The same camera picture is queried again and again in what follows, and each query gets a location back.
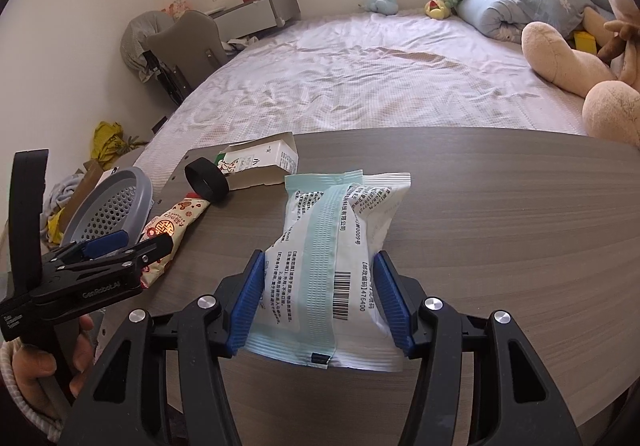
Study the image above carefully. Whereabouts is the rolled light blue quilt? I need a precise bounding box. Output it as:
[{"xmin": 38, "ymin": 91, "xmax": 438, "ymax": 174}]
[{"xmin": 456, "ymin": 0, "xmax": 597, "ymax": 44}]

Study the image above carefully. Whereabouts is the wall power socket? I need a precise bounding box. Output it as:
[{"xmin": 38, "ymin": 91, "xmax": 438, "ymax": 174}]
[{"xmin": 152, "ymin": 117, "xmax": 167, "ymax": 134}]

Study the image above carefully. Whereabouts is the grey perforated trash basket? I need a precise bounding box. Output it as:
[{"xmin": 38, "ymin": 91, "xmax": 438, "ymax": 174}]
[{"xmin": 62, "ymin": 166, "xmax": 153, "ymax": 245}]

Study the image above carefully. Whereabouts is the grey white desk drawer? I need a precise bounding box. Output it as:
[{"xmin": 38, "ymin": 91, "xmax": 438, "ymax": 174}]
[{"xmin": 208, "ymin": 0, "xmax": 300, "ymax": 42}]

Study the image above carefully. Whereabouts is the person's left hand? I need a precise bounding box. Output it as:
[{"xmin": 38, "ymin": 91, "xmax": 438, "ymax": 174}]
[{"xmin": 12, "ymin": 315, "xmax": 94, "ymax": 419}]

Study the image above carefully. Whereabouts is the grey cloth on chair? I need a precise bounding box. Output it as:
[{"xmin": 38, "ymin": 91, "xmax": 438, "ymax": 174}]
[{"xmin": 120, "ymin": 10, "xmax": 175, "ymax": 83}]

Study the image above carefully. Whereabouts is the brown cardboard box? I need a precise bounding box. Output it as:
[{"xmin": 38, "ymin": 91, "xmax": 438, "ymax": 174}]
[{"xmin": 58, "ymin": 160, "xmax": 103, "ymax": 233}]

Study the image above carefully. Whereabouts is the yellow red plush toy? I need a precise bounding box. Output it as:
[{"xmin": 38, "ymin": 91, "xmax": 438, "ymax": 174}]
[{"xmin": 424, "ymin": 0, "xmax": 451, "ymax": 20}]

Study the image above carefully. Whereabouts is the bed with pink sheet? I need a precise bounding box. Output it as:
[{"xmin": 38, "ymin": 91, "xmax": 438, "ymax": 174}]
[{"xmin": 137, "ymin": 12, "xmax": 584, "ymax": 190}]

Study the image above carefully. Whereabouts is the large beige teddy bear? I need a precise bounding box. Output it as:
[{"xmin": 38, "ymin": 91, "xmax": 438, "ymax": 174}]
[{"xmin": 522, "ymin": 0, "xmax": 640, "ymax": 147}]

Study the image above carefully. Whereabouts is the grey chair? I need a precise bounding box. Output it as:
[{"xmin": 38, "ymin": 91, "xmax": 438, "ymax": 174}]
[{"xmin": 138, "ymin": 10, "xmax": 229, "ymax": 106}]

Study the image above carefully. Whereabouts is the blue plush toy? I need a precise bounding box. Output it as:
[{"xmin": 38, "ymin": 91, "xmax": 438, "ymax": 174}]
[{"xmin": 359, "ymin": 0, "xmax": 399, "ymax": 16}]

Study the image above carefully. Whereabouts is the light blue blanket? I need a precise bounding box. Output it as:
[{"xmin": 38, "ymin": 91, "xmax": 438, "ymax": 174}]
[{"xmin": 40, "ymin": 173, "xmax": 84, "ymax": 245}]

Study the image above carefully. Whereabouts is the white cardboard box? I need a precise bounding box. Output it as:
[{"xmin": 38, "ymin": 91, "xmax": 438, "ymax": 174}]
[{"xmin": 215, "ymin": 132, "xmax": 299, "ymax": 190}]

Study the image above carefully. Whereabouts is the yellow bag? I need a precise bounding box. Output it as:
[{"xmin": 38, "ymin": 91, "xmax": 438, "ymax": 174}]
[{"xmin": 91, "ymin": 121, "xmax": 148, "ymax": 171}]

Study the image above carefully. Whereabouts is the white teal wipes packet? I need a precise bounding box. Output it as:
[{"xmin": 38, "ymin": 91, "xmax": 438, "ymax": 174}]
[{"xmin": 245, "ymin": 171, "xmax": 411, "ymax": 372}]

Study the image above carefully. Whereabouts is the red white snack wrapper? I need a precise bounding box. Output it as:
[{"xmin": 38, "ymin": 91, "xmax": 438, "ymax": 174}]
[{"xmin": 140, "ymin": 192, "xmax": 210, "ymax": 289}]

